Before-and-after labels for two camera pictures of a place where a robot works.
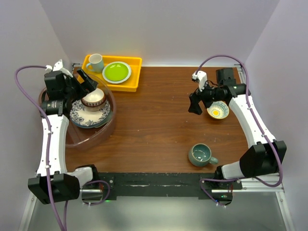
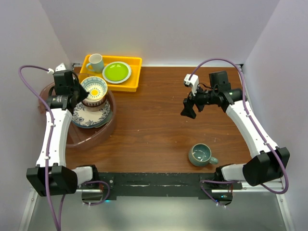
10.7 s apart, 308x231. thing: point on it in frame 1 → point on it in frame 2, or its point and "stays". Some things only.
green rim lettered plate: (103, 123) stays
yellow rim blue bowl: (218, 109) → (96, 86)
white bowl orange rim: (94, 99) stays
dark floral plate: (81, 116) stays
